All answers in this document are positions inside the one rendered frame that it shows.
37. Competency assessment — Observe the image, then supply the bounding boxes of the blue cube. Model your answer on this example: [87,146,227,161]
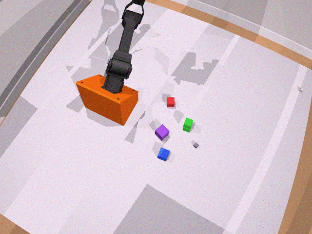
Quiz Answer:
[157,148,170,161]

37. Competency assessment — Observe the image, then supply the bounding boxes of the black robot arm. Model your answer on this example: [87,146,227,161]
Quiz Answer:
[101,0,145,94]

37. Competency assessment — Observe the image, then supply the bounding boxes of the purple block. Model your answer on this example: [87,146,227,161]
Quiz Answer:
[155,124,169,141]

